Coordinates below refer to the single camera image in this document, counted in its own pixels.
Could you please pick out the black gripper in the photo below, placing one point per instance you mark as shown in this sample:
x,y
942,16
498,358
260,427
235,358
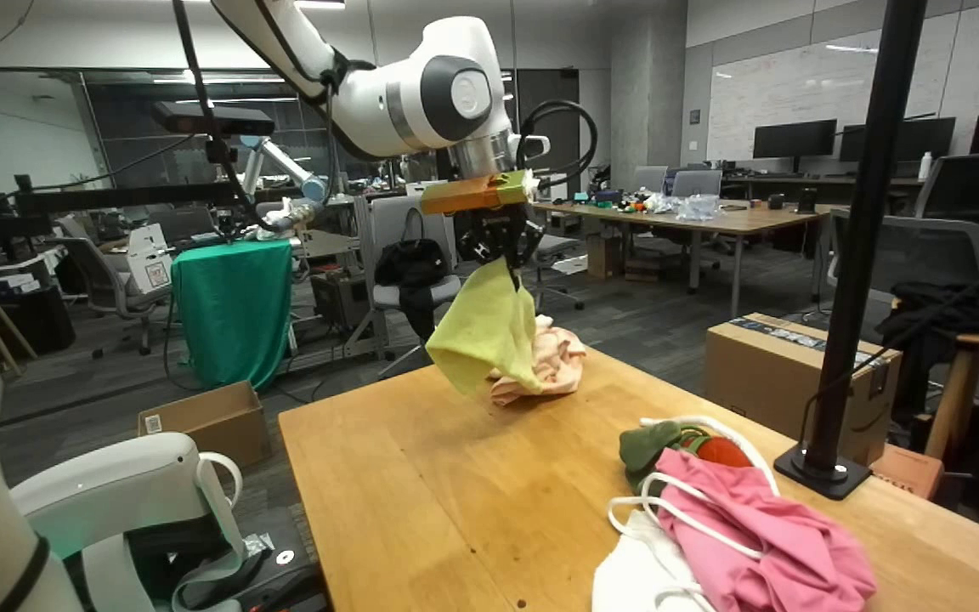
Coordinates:
x,y
495,231

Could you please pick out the yellow-green towel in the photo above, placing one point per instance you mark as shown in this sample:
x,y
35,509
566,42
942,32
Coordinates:
x,y
476,336

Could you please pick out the peach shirt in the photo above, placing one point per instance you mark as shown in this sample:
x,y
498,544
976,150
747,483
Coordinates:
x,y
551,369

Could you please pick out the white towel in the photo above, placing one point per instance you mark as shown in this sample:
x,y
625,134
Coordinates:
x,y
636,579

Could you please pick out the pink shirt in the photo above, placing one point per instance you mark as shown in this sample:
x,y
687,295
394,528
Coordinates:
x,y
764,535

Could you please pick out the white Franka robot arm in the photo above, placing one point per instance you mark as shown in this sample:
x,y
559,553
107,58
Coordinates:
x,y
399,104

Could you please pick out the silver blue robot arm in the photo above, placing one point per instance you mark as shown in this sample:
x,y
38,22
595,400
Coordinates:
x,y
274,187

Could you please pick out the white chair with black bag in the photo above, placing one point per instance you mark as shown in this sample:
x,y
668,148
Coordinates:
x,y
413,267

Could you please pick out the long wooden office table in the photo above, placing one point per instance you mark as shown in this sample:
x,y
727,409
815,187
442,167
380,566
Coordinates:
x,y
696,221

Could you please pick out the dark green draped cloth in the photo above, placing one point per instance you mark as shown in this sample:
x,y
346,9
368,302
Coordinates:
x,y
235,311

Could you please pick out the red cloth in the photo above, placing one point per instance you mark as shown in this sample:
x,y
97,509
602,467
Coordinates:
x,y
722,449

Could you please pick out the cardboard box with black tape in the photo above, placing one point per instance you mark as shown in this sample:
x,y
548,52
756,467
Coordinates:
x,y
791,386

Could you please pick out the small open cardboard box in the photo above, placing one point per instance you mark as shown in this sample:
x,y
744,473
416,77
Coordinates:
x,y
214,427

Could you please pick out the white paper sign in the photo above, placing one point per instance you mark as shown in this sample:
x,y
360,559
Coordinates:
x,y
150,260

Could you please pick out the black pole with base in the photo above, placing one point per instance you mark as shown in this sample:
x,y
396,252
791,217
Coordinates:
x,y
865,225

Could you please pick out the grey office chair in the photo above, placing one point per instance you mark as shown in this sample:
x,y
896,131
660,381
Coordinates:
x,y
932,257

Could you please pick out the black boom bar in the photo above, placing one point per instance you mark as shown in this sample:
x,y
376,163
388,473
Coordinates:
x,y
82,203

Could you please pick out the black cloth on stool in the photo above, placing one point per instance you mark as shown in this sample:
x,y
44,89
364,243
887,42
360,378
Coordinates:
x,y
952,315

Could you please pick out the flat reddish cardboard box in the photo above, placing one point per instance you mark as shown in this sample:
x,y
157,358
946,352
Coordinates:
x,y
909,472

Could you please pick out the round wooden stool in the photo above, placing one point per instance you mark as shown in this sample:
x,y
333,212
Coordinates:
x,y
970,375

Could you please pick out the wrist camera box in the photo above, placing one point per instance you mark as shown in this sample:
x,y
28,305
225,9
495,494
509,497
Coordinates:
x,y
476,192

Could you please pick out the wall whiteboard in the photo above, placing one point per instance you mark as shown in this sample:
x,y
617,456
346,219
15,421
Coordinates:
x,y
798,95

